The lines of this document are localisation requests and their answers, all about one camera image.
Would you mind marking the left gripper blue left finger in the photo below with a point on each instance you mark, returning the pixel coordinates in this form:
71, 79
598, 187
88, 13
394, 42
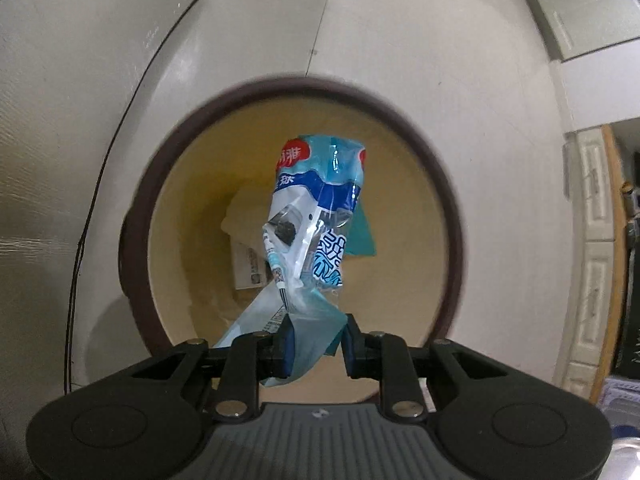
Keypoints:
284, 348

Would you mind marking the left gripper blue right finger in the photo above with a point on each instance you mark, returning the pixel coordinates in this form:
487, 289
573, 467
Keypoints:
354, 349

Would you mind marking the blue white snack wrapper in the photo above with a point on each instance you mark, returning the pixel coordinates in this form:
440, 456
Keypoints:
314, 220

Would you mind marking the brown round trash bin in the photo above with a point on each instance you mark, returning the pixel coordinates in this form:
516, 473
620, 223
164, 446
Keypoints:
175, 262

